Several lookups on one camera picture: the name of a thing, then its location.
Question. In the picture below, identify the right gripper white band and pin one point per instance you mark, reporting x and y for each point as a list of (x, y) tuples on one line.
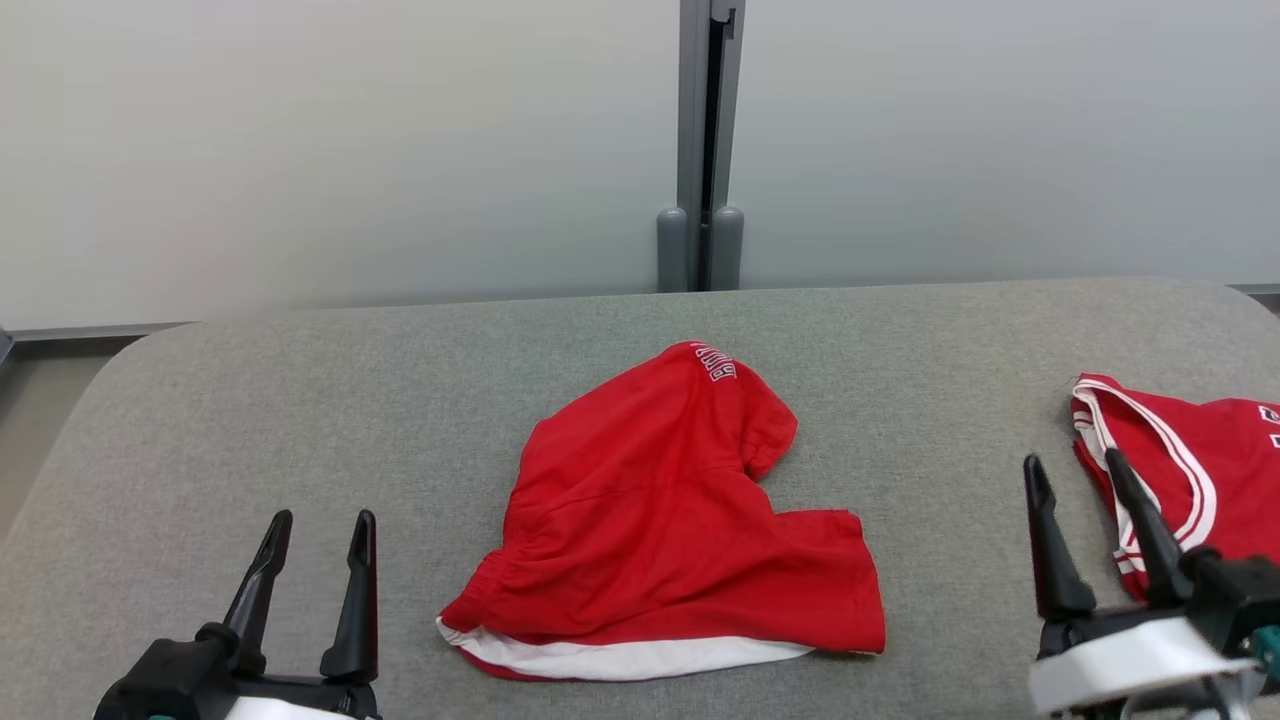
[(1130, 660)]

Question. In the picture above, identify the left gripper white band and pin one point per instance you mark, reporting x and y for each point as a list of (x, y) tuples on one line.
[(300, 705)]

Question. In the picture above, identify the red shorts white waistband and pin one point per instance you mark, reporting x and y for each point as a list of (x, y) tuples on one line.
[(650, 500)]

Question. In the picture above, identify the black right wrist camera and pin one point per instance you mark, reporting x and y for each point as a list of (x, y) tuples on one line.
[(1235, 600)]

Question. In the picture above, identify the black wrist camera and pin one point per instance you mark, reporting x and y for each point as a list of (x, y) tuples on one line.
[(1235, 600), (160, 680)]

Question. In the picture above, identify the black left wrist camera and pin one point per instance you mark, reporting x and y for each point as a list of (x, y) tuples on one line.
[(160, 680)]

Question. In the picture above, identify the grey partition base rail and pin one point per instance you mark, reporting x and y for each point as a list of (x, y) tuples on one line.
[(90, 333), (1258, 290)]

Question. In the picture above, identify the grey metal partition post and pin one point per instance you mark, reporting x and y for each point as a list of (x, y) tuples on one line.
[(690, 120)]

